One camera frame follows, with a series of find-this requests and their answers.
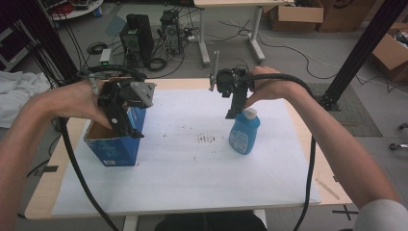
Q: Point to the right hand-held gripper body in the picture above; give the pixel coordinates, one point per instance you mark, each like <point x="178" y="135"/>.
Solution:
<point x="229" y="82"/>

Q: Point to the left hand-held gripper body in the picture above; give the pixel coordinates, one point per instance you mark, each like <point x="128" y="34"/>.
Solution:
<point x="141" y="93"/>

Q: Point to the blue cardboard box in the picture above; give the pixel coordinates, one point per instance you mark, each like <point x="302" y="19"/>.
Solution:
<point x="115" y="149"/>

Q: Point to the blue bottle with white cap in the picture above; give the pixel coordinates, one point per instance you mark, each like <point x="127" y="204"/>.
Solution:
<point x="243" y="136"/>

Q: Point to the person's right hand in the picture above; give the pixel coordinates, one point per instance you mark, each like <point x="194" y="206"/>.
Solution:
<point x="269" y="91"/>

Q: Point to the person's left hand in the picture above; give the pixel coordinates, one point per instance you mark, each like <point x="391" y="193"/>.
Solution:
<point x="75" y="99"/>

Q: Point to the small white device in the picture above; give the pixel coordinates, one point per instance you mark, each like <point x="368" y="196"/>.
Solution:
<point x="105" y="57"/>

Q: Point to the white-legged desk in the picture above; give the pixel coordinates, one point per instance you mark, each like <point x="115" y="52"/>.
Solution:
<point x="203" y="35"/>

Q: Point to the black computer tower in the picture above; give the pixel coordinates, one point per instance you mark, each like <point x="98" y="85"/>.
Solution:
<point x="139" y="37"/>

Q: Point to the grey computer tower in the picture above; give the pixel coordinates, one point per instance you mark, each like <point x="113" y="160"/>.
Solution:
<point x="171" y="30"/>

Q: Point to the white table mat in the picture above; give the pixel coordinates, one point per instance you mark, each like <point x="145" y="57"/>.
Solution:
<point x="186" y="179"/>

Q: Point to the open cardboard box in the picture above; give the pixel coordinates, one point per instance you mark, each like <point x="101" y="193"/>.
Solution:
<point x="296" y="16"/>

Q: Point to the round white table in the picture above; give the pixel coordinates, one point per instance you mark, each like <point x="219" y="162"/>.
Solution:
<point x="80" y="11"/>

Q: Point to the white cloth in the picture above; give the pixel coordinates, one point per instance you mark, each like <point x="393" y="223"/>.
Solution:
<point x="17" y="93"/>

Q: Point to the light wooden table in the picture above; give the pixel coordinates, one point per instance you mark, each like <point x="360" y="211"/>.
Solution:
<point x="41" y="195"/>

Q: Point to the dark grey floor mat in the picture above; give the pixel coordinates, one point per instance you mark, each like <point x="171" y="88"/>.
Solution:
<point x="352" y="118"/>

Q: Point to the thin wooden stick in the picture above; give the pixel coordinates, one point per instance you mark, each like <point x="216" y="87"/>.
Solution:
<point x="327" y="188"/>

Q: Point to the tall cardboard box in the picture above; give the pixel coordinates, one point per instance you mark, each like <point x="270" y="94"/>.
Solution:
<point x="343" y="14"/>

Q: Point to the cardboard box with dark contents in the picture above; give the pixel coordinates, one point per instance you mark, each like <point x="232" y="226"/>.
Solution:
<point x="389" y="53"/>

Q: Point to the caster wheel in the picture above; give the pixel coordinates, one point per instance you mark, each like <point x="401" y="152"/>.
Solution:
<point x="397" y="147"/>

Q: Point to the person's white sleeve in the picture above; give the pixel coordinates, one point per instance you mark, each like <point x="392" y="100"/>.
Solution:
<point x="383" y="216"/>

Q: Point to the black metal frame post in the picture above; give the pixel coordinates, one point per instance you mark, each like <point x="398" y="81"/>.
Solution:
<point x="359" y="53"/>
<point x="54" y="48"/>

